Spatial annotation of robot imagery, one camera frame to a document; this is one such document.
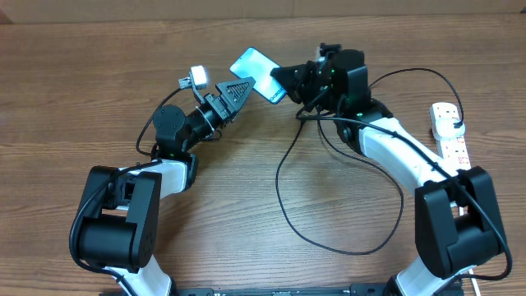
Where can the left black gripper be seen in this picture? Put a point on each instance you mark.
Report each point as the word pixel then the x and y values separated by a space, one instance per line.
pixel 243 91

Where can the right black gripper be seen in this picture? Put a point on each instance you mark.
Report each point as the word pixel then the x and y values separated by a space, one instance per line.
pixel 299 78

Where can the Samsung Galaxy smartphone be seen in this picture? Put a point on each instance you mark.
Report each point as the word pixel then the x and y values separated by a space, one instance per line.
pixel 253 63

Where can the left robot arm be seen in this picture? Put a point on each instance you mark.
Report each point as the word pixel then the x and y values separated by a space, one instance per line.
pixel 115 227

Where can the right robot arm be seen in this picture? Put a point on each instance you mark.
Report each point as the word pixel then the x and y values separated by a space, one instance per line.
pixel 459 232

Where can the white USB charger plug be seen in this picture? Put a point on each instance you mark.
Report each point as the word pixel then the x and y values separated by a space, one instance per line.
pixel 448 128

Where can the white power strip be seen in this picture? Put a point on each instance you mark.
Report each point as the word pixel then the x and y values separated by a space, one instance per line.
pixel 453 151

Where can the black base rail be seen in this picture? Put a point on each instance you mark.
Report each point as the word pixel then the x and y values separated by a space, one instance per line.
pixel 352 290

